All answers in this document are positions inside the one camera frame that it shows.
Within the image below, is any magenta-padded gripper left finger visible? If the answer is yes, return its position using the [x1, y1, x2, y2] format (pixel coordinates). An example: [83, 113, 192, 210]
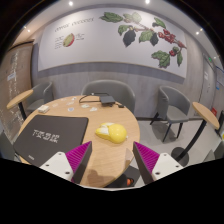
[39, 140, 93, 185]

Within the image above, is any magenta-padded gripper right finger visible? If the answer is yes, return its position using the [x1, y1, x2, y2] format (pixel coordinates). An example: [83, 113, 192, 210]
[132, 141, 184, 185]

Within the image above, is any yellow computer mouse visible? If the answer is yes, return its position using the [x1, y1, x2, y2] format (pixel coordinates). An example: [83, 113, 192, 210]
[95, 122, 128, 145]

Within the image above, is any black mouse pad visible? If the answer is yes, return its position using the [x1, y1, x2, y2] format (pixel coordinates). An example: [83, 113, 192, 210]
[13, 114, 90, 167]

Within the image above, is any grey upholstered chair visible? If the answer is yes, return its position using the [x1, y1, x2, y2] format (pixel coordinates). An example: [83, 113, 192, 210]
[25, 81, 54, 114]
[0, 129, 16, 161]
[81, 79, 136, 114]
[149, 85, 192, 143]
[203, 141, 224, 163]

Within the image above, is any small white box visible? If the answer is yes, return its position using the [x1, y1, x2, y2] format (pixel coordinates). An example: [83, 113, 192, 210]
[37, 104, 50, 114]

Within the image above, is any round wooden side table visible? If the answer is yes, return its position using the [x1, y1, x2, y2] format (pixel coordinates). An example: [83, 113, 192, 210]
[171, 101, 221, 163]
[6, 88, 34, 121]

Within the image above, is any black adapter box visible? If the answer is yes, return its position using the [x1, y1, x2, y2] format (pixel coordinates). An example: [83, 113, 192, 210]
[99, 95, 116, 107]

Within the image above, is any grey door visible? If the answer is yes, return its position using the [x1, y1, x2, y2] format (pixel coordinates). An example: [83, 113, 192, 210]
[199, 54, 218, 111]

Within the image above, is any black cable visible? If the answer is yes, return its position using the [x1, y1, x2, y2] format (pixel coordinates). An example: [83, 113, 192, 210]
[78, 92, 109, 104]

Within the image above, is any wooden wall panel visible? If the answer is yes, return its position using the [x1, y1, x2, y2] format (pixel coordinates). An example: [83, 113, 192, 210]
[0, 41, 35, 141]

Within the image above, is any white botanical wall mural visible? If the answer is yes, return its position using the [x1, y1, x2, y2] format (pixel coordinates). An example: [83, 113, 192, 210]
[37, 7, 188, 79]

